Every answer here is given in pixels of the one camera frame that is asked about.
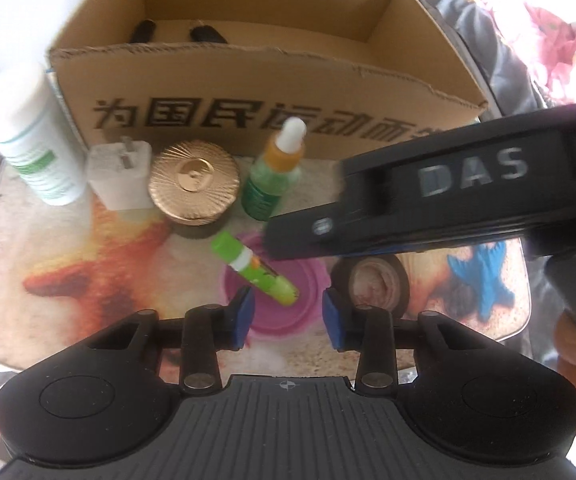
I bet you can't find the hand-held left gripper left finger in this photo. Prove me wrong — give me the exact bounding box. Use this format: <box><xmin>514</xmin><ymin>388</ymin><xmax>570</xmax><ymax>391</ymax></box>
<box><xmin>86</xmin><ymin>286</ymin><xmax>257</xmax><ymax>395</ymax></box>

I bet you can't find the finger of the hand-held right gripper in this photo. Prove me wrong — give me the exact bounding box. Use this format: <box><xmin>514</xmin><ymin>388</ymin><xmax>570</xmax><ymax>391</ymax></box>
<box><xmin>264</xmin><ymin>200</ymin><xmax>409</xmax><ymax>262</ymax></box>

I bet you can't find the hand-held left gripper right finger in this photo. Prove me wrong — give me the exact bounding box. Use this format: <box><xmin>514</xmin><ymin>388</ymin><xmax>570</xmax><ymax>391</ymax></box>
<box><xmin>321</xmin><ymin>287</ymin><xmax>490</xmax><ymax>395</ymax></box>

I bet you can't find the pink plastic lid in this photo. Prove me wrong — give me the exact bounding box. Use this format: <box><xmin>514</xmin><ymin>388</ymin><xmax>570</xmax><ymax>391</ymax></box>
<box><xmin>222</xmin><ymin>232</ymin><xmax>329</xmax><ymax>337</ymax></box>

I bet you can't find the green lip balm tube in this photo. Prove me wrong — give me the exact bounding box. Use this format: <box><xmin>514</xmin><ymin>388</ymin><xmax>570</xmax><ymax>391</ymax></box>
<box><xmin>210</xmin><ymin>230</ymin><xmax>299</xmax><ymax>307</ymax></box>

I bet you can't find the green dropper bottle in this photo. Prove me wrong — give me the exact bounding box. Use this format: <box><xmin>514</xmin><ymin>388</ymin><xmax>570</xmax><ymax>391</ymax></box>
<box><xmin>240</xmin><ymin>116</ymin><xmax>309</xmax><ymax>222</ymax></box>

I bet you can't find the black tape roll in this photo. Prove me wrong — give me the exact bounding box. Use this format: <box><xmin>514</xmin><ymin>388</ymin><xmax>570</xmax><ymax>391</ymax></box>
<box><xmin>330</xmin><ymin>254</ymin><xmax>411</xmax><ymax>319</ymax></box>

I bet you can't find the jar with gold lid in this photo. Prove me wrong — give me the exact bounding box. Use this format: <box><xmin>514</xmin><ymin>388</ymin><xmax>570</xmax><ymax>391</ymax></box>
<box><xmin>149</xmin><ymin>138</ymin><xmax>241</xmax><ymax>238</ymax></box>

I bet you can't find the white charger plug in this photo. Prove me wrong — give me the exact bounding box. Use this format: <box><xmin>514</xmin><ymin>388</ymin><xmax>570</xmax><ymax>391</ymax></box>
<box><xmin>85</xmin><ymin>136</ymin><xmax>155</xmax><ymax>212</ymax></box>

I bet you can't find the brown cardboard box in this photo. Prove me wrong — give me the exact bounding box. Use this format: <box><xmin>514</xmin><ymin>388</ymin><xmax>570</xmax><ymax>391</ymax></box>
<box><xmin>48</xmin><ymin>0</ymin><xmax>491</xmax><ymax>161</ymax></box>

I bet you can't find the white bottle with green label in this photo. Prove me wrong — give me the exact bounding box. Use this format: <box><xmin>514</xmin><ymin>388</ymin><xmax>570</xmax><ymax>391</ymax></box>
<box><xmin>0</xmin><ymin>62</ymin><xmax>88</xmax><ymax>206</ymax></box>

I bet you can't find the grey floral blanket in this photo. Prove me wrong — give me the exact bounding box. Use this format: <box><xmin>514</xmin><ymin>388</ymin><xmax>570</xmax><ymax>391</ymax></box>
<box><xmin>383</xmin><ymin>0</ymin><xmax>576</xmax><ymax>126</ymax></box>

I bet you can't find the beach print table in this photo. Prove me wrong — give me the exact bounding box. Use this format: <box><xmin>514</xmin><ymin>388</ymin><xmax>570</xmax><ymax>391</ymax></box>
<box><xmin>0</xmin><ymin>155</ymin><xmax>534</xmax><ymax>376</ymax></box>

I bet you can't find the small black object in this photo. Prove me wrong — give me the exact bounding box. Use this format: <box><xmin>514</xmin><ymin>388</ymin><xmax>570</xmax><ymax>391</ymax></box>
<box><xmin>189</xmin><ymin>24</ymin><xmax>226</xmax><ymax>45</ymax></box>

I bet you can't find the black cylindrical object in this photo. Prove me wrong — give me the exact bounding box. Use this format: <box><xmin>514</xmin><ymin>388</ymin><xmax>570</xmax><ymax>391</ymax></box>
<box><xmin>130</xmin><ymin>19</ymin><xmax>157</xmax><ymax>43</ymax></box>

